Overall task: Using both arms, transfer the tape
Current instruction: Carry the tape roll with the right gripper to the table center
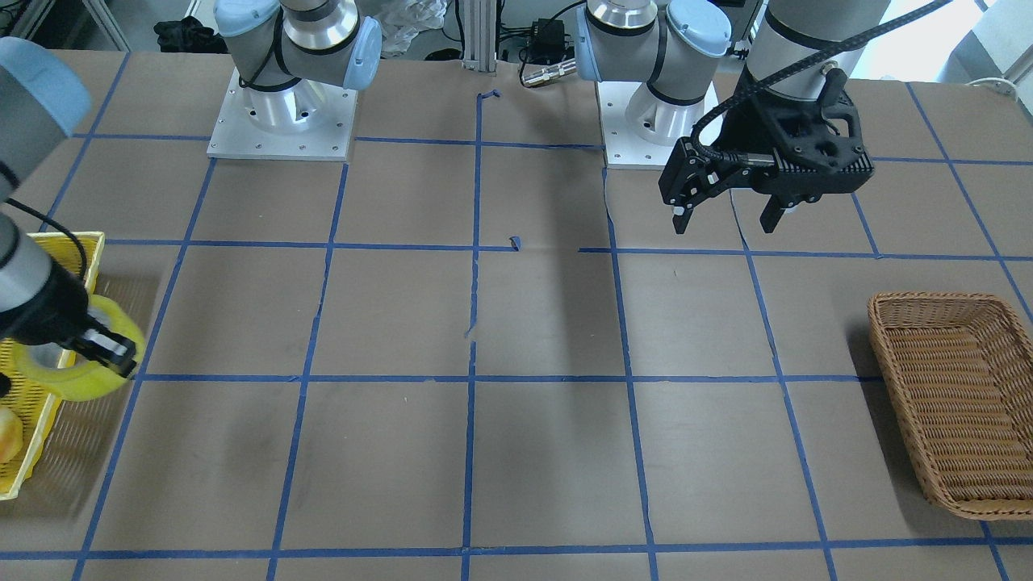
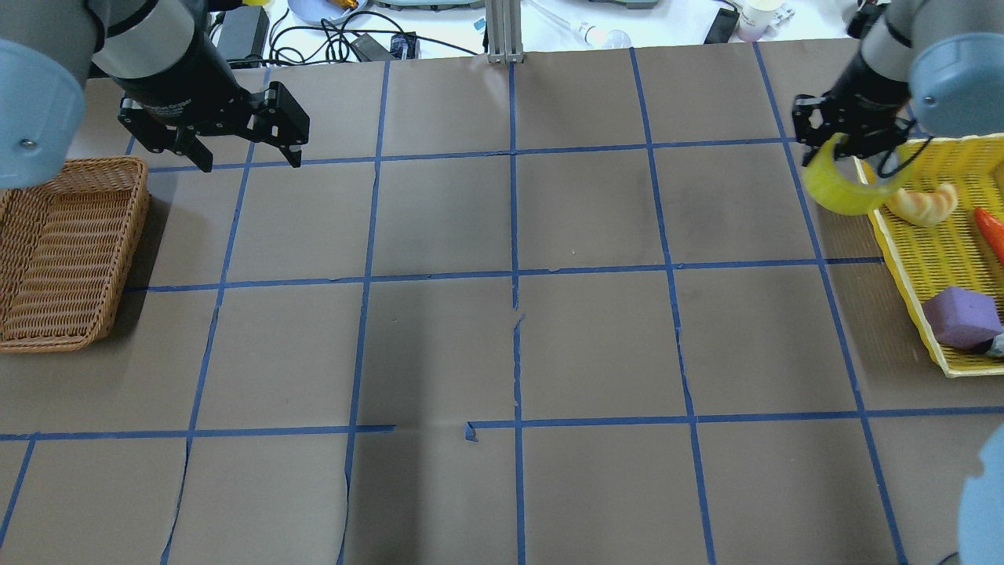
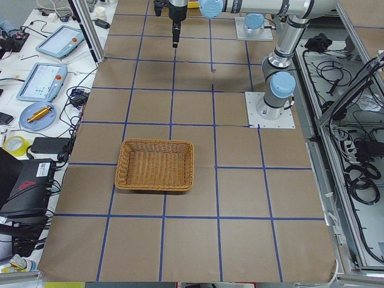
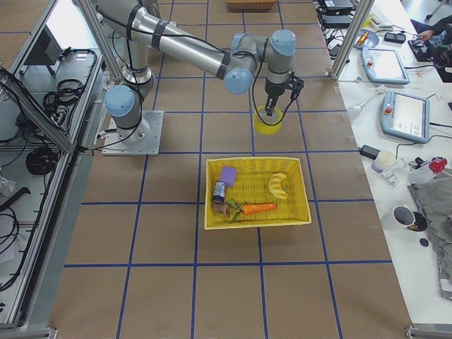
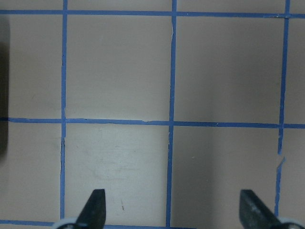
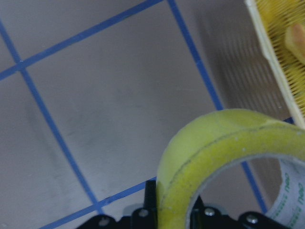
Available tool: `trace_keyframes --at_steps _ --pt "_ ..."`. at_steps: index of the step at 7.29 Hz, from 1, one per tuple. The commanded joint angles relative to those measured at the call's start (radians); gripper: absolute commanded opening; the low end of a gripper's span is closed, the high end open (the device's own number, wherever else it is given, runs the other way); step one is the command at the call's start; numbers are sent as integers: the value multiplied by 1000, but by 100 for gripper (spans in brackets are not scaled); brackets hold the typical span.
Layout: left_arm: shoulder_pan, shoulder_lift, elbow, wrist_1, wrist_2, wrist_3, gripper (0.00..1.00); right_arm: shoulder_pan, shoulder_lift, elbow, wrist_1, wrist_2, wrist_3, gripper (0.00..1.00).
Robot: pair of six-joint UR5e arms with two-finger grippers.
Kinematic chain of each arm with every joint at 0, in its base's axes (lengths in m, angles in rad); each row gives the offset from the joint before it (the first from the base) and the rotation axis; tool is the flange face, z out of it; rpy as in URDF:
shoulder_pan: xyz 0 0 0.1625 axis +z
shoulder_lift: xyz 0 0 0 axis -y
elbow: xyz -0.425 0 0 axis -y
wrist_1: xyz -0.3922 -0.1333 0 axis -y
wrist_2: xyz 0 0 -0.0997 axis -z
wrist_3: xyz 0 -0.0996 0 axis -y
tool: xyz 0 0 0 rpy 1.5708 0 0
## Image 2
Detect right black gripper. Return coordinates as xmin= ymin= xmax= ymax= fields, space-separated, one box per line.
xmin=790 ymin=55 xmax=911 ymax=177

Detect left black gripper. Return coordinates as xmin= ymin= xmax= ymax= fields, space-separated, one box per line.
xmin=116 ymin=16 xmax=311 ymax=173

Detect yellow tape roll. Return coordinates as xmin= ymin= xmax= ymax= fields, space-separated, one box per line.
xmin=802 ymin=133 xmax=906 ymax=216

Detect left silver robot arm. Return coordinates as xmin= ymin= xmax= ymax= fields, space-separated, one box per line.
xmin=1 ymin=1 xmax=311 ymax=189

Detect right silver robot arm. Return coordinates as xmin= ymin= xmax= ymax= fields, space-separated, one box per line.
xmin=790 ymin=1 xmax=1003 ymax=378

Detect black power adapter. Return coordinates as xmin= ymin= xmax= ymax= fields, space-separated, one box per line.
xmin=216 ymin=5 xmax=269 ymax=67

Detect toy croissant bread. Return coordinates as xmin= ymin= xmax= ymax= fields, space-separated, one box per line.
xmin=886 ymin=183 xmax=959 ymax=228

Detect white paper cup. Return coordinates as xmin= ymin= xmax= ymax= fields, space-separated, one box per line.
xmin=735 ymin=1 xmax=794 ymax=42

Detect blue plate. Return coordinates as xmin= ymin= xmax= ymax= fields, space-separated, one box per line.
xmin=287 ymin=0 xmax=369 ymax=26

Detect yellow plastic basket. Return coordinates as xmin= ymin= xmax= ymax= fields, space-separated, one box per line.
xmin=868 ymin=133 xmax=1003 ymax=378

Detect black phone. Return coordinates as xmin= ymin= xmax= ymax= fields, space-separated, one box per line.
xmin=703 ymin=8 xmax=740 ymax=44

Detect orange toy carrot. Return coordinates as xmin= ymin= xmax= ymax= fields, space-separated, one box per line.
xmin=973 ymin=207 xmax=1004 ymax=265

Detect brass cylinder tool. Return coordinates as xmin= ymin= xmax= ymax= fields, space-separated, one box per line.
xmin=327 ymin=0 xmax=361 ymax=11

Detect brown wicker basket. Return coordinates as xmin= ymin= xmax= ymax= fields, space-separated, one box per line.
xmin=1 ymin=156 xmax=151 ymax=354

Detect small black adapter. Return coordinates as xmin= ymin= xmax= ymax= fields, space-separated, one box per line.
xmin=349 ymin=32 xmax=420 ymax=62

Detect purple foam block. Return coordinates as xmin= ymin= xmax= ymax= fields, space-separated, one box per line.
xmin=922 ymin=286 xmax=1002 ymax=350

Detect aluminium frame post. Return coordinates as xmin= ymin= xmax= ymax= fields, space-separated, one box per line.
xmin=484 ymin=0 xmax=525 ymax=64

